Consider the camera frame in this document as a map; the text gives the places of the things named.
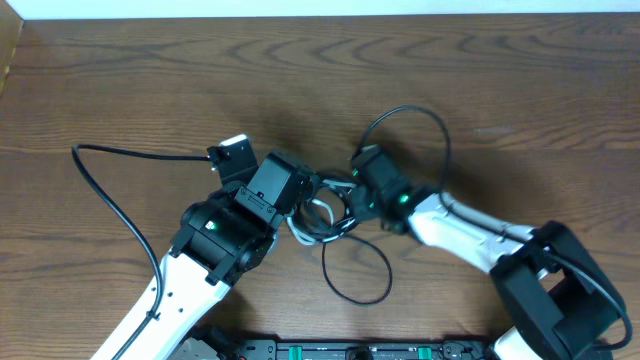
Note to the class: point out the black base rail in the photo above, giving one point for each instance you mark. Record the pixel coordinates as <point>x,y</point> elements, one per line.
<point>214,344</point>

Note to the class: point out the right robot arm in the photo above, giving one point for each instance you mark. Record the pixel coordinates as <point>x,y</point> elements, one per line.
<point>561,303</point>

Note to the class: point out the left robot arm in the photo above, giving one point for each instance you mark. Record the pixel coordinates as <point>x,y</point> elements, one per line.
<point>219,240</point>

